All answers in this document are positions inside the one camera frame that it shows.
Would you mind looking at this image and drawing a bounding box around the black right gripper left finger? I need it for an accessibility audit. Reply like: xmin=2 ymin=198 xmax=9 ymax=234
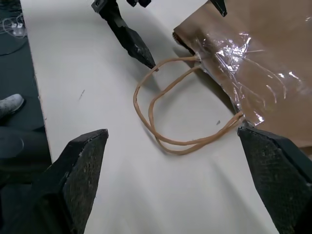
xmin=0 ymin=129 xmax=109 ymax=234

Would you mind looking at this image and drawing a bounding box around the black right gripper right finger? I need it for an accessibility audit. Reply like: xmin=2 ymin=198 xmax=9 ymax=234
xmin=237 ymin=126 xmax=312 ymax=234

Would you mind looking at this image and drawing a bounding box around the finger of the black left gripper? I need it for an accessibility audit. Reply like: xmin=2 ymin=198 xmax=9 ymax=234
xmin=91 ymin=0 xmax=156 ymax=69
xmin=211 ymin=0 xmax=228 ymax=17

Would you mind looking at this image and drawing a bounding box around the grey shoe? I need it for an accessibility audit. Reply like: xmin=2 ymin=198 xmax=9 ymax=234
xmin=0 ymin=94 xmax=26 ymax=120

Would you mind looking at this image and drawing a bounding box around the brown paper bag with handles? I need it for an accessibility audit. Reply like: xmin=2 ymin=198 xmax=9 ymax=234
xmin=133 ymin=0 xmax=312 ymax=156

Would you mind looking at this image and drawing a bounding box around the white cable bundle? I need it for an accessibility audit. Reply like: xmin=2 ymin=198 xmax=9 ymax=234
xmin=1 ymin=12 xmax=28 ymax=40

